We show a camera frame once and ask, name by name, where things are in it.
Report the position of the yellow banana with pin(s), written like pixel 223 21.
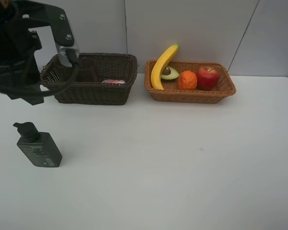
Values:
pixel 160 64

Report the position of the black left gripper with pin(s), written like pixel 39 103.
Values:
pixel 19 74

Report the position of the dark green pump bottle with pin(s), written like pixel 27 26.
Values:
pixel 38 147

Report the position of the dark brown wicker basket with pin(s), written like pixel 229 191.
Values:
pixel 110 66

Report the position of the light orange wicker basket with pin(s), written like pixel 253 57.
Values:
pixel 172 93

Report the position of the purple translucent plastic cup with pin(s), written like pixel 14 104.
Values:
pixel 88 71

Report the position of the pink detergent bottle white cap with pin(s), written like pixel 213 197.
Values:
pixel 113 81

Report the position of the orange tangerine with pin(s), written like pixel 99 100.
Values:
pixel 187 80

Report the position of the brown translucent plastic cup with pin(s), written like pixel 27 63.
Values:
pixel 63 72

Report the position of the halved avocado with pit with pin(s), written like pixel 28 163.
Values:
pixel 169 73

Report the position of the red apple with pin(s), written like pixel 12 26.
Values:
pixel 207 78

